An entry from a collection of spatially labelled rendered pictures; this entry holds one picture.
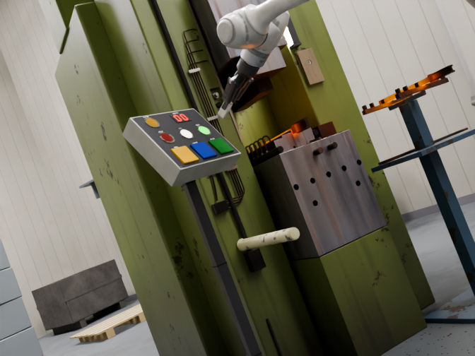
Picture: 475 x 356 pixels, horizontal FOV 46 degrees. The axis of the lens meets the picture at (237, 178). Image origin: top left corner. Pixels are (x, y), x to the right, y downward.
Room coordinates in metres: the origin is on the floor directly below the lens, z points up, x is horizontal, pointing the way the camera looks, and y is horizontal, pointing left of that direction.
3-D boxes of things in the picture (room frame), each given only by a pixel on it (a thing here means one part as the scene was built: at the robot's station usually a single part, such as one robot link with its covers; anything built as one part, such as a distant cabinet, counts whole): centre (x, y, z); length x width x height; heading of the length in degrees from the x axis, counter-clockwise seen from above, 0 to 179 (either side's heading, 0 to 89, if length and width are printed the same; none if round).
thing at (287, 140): (2.57, -0.19, 0.96); 0.42 x 0.20 x 0.09; 26
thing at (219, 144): (2.06, 0.02, 1.01); 0.07 x 0.05 x 0.07; 141
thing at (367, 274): (2.60, -0.24, 0.23); 0.56 x 0.38 x 0.47; 26
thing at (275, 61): (2.57, -0.19, 1.32); 0.42 x 0.20 x 0.10; 26
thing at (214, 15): (2.59, -0.23, 1.56); 0.42 x 0.39 x 0.40; 26
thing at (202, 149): (1.98, 0.08, 1.01); 0.07 x 0.05 x 0.07; 141
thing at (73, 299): (7.85, 2.64, 0.34); 0.99 x 0.82 x 0.68; 142
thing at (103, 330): (6.10, 1.67, 0.05); 1.08 x 0.74 x 0.10; 129
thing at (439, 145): (2.43, -0.81, 0.71); 0.40 x 0.30 x 0.02; 120
